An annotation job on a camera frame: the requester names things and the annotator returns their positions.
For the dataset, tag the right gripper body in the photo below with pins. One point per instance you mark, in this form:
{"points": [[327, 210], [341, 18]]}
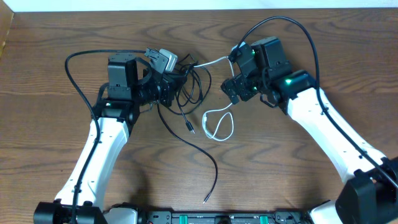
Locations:
{"points": [[247, 87]]}

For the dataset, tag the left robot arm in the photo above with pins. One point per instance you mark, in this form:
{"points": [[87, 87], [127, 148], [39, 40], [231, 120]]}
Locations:
{"points": [[133, 82]]}

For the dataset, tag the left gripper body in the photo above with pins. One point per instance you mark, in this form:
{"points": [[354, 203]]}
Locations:
{"points": [[165, 95]]}

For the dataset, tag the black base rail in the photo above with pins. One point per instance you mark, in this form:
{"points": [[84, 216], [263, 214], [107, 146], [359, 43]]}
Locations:
{"points": [[167, 217]]}

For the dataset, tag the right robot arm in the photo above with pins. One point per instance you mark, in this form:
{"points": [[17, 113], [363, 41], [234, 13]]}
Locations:
{"points": [[368, 195]]}

